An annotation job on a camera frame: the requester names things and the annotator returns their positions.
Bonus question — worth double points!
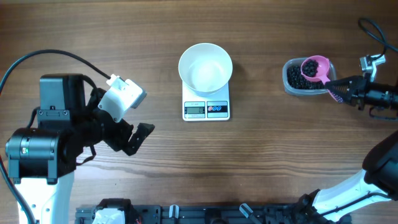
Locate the pink measuring scoop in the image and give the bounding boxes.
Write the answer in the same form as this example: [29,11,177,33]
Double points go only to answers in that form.
[300,55,330,85]

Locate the black beans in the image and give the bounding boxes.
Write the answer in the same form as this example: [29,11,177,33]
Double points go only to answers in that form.
[302,59,318,77]
[287,65,324,90]

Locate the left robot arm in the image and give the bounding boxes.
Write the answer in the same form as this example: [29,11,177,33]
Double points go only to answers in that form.
[2,74,154,223]

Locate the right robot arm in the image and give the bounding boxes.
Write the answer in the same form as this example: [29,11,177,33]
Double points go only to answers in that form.
[291,73,397,223]

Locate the white digital kitchen scale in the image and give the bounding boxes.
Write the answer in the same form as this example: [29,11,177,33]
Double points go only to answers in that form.
[182,83,231,122]

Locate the white bowl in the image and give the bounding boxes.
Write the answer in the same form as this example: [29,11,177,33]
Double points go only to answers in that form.
[178,43,233,96]

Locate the clear plastic food container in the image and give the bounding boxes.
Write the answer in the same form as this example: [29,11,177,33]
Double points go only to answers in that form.
[282,57,328,96]

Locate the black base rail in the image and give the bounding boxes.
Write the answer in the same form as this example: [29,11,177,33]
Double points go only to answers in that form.
[75,198,331,224]

